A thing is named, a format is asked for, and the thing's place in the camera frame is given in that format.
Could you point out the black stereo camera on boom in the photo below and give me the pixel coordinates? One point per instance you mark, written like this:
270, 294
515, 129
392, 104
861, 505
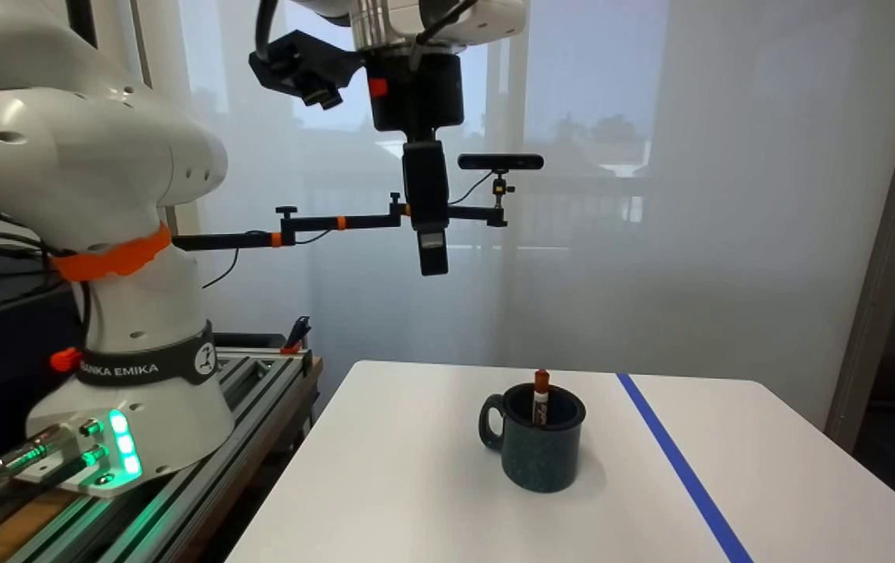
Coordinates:
502, 160

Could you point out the blue tape line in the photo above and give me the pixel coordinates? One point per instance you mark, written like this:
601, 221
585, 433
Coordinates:
686, 476

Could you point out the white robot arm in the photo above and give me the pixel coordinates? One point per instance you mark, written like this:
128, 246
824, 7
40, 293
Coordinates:
93, 160

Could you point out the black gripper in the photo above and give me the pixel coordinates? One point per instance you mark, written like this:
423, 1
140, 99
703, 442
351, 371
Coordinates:
421, 88

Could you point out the red dry erase marker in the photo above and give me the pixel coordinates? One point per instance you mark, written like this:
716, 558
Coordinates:
538, 398

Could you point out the aluminium rail robot base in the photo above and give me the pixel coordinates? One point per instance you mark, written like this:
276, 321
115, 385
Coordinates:
97, 496

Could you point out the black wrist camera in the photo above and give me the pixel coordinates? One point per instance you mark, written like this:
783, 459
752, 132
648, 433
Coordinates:
304, 65

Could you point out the dark green ceramic mug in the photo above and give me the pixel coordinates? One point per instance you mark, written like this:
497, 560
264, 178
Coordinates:
536, 458

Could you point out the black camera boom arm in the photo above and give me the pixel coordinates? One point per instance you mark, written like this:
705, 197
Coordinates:
342, 222

